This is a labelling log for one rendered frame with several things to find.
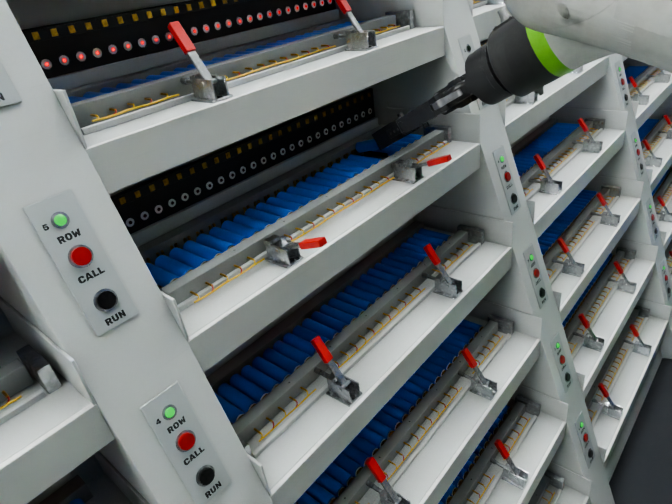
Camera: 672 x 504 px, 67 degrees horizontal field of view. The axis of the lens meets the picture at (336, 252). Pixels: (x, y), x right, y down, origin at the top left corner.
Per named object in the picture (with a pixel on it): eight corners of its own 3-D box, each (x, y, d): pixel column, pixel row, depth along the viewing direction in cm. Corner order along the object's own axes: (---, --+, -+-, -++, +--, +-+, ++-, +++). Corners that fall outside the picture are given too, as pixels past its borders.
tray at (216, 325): (480, 167, 88) (480, 113, 84) (199, 376, 51) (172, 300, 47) (387, 154, 101) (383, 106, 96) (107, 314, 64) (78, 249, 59)
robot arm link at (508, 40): (553, 91, 58) (578, 73, 64) (508, -3, 57) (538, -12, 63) (508, 114, 63) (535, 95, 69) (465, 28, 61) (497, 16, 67)
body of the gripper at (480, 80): (506, 33, 67) (452, 68, 74) (477, 45, 62) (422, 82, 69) (531, 84, 68) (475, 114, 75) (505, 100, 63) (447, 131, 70)
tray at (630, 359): (665, 332, 153) (674, 294, 146) (601, 477, 115) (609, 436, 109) (594, 311, 165) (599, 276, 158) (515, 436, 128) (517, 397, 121)
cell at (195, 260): (183, 257, 64) (214, 270, 60) (171, 263, 63) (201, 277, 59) (179, 244, 63) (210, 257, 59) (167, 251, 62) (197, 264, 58)
